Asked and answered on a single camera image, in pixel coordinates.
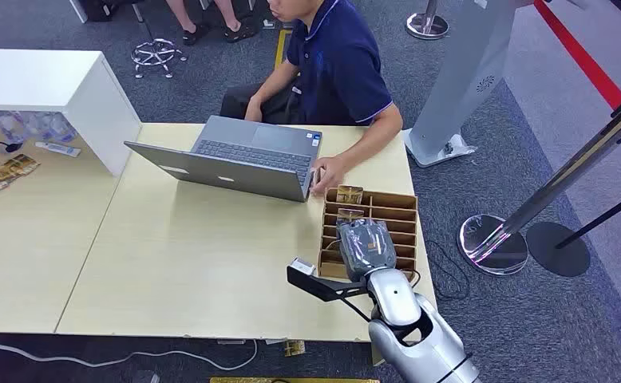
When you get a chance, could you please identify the chrome stool base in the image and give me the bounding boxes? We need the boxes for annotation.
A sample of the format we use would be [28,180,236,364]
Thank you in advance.
[129,4,189,80]

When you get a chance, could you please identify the black floor cable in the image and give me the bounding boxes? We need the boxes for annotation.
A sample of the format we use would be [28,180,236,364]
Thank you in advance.
[422,239,471,302]

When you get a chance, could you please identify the grey open laptop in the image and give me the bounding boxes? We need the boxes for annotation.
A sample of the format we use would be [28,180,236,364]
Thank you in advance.
[124,115,324,204]

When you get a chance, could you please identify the white tube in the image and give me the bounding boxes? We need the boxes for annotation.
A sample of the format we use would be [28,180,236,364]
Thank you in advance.
[34,140,82,159]

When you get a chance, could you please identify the red barrier belt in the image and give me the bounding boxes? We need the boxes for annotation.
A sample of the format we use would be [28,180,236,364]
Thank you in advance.
[532,0,621,166]

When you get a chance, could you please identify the black bag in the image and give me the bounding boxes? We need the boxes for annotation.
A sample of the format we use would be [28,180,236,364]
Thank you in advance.
[77,0,144,23]

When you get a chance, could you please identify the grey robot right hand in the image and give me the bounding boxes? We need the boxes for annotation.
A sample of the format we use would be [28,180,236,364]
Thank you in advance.
[336,219,399,284]

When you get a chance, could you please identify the person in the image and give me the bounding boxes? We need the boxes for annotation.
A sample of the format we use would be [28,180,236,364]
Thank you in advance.
[219,0,405,198]

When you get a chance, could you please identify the black stanchion post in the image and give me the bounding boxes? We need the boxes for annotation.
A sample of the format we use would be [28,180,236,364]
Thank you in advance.
[525,181,621,278]

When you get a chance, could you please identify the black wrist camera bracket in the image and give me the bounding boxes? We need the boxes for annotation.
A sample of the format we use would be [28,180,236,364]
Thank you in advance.
[287,266,370,323]

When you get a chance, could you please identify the wooden slotted card holder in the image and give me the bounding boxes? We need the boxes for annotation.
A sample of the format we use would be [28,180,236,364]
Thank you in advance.
[318,186,419,282]

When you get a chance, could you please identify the person's left hand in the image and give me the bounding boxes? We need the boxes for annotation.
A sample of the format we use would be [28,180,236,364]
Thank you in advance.
[310,155,349,198]

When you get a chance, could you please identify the white cabinet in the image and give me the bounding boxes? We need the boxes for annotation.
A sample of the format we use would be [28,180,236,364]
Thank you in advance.
[0,48,143,178]

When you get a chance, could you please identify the chrome stanchion base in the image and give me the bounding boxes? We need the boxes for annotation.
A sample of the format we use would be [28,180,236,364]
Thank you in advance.
[405,0,451,41]

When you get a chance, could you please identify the clear plastic bottles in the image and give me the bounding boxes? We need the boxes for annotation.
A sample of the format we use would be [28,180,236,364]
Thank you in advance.
[0,110,79,144]

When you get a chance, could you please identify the person's legs with sandals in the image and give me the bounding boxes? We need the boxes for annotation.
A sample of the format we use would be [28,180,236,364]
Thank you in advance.
[164,0,262,46]

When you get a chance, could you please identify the yellow floor tape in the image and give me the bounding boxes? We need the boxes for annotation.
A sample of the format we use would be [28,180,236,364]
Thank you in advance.
[274,28,294,70]

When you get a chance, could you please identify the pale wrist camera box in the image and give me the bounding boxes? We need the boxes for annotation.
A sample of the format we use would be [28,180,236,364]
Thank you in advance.
[288,257,318,278]

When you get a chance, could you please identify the gold foil packets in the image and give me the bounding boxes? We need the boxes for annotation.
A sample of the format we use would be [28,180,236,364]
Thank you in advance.
[0,153,42,197]

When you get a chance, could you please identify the white floor cable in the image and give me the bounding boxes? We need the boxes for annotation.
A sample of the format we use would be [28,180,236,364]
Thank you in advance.
[0,334,259,372]

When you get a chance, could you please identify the chrome stanchion post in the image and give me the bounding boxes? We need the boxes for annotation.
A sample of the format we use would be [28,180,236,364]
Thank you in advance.
[457,96,621,278]

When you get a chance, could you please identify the white kiosk stand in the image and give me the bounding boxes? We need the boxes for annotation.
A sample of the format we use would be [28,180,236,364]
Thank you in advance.
[401,0,519,169]

